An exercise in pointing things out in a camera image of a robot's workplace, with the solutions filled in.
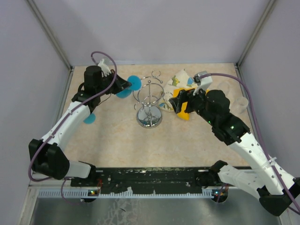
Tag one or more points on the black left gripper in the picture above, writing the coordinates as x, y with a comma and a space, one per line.
120, 84

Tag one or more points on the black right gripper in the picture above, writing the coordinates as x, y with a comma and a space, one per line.
185, 95

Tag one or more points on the blue wine glass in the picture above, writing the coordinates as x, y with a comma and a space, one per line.
90, 119
135, 85

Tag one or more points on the clear wine glass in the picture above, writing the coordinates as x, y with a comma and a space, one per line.
241, 105
225, 87

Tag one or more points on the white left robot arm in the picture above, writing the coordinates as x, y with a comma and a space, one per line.
46, 154

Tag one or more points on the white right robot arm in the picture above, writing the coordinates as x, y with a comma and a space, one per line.
270, 184

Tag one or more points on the chrome wine glass rack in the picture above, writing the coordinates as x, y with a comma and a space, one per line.
147, 98

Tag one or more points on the yellow cloth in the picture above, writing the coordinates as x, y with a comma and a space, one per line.
183, 114

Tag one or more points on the white patterned cloth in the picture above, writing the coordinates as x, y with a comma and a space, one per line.
180, 80

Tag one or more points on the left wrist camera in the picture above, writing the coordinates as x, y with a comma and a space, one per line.
104, 66

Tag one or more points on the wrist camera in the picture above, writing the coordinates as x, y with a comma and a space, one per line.
104, 66
203, 80

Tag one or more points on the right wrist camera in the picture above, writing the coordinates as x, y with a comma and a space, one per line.
203, 80

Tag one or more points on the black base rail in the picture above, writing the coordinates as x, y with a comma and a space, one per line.
152, 180

